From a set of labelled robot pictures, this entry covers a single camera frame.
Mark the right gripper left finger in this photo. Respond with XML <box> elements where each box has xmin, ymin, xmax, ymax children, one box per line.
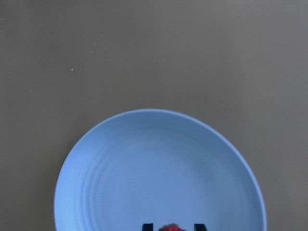
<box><xmin>142</xmin><ymin>223</ymin><xmax>153</xmax><ymax>231</ymax></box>

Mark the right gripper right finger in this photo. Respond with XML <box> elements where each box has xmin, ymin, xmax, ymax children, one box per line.
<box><xmin>194</xmin><ymin>224</ymin><xmax>207</xmax><ymax>231</ymax></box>

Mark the red strawberry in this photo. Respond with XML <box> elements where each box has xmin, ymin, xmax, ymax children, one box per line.
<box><xmin>159</xmin><ymin>223</ymin><xmax>185</xmax><ymax>231</ymax></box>

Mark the blue round plate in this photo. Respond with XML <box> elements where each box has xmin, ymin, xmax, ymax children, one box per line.
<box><xmin>54</xmin><ymin>109</ymin><xmax>268</xmax><ymax>231</ymax></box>

